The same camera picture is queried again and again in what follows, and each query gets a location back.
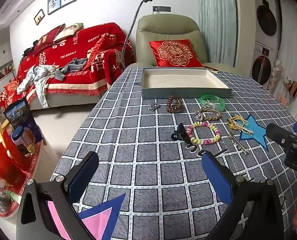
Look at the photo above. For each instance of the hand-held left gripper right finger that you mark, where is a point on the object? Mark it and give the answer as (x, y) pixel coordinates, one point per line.
(218, 177)

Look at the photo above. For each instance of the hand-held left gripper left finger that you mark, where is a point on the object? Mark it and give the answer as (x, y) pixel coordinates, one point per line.
(85, 173)

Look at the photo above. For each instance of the silver metal hair clip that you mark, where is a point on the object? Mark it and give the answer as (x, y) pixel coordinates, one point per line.
(239, 145)

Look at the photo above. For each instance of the black claw hair clip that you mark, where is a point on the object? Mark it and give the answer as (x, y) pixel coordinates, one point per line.
(179, 131)

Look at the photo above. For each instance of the green translucent bangle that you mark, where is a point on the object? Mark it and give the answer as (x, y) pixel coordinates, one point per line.
(221, 105)

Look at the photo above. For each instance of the silver metal ornament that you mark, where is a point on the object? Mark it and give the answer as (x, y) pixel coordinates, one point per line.
(153, 107)

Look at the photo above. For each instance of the white shallow tray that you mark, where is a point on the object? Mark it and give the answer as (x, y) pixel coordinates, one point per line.
(178, 80)

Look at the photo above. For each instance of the brown wooden disc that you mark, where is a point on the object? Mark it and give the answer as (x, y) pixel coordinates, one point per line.
(294, 89)

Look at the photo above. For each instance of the pink plush flowers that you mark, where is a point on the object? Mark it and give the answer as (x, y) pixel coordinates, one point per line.
(277, 68)

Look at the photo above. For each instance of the white washing machine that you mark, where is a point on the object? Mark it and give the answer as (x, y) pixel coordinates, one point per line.
(262, 67)

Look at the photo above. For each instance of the grey checked tablecloth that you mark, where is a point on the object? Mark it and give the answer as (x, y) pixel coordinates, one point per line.
(151, 160)

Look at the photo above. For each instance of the jar with blue lid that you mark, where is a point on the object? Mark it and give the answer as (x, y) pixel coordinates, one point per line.
(19, 137)

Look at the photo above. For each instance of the beige sofa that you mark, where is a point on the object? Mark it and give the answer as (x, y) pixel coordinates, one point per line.
(63, 100)

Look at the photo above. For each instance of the blue printed box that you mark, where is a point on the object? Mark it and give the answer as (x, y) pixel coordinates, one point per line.
(22, 118)

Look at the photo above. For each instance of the red fabric strip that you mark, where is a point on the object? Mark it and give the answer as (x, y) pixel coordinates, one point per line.
(211, 68)

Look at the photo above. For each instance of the light blue crumpled clothes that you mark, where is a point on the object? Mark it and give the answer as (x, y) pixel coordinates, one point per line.
(36, 80)

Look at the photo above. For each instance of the grey crumpled garment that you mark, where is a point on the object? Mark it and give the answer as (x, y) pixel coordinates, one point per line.
(72, 67)

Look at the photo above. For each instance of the red fringed pillow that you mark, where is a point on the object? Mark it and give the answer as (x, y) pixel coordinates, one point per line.
(99, 50)

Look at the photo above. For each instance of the red embroidered cushion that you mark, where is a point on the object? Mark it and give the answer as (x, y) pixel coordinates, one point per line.
(176, 52)

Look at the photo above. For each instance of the pale green curtain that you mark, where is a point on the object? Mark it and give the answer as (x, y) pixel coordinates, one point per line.
(213, 17)

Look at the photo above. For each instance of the red lettered pillow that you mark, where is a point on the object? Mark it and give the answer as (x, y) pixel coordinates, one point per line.
(48, 38)

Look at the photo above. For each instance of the white printed pillow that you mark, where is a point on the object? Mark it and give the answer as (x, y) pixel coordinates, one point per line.
(68, 31)

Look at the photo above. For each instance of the green leather armchair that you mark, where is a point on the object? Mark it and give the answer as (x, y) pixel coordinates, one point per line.
(163, 27)

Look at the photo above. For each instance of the gooseneck phone holder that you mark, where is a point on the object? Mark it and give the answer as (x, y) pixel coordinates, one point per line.
(134, 22)

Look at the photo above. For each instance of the unframed wall photo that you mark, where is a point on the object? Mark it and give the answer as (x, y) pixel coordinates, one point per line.
(4, 72)

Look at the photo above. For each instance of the small black picture frame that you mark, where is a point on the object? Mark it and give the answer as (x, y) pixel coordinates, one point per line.
(39, 16)

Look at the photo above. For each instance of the grey wall switch panel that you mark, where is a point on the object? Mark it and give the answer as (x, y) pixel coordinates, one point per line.
(161, 9)

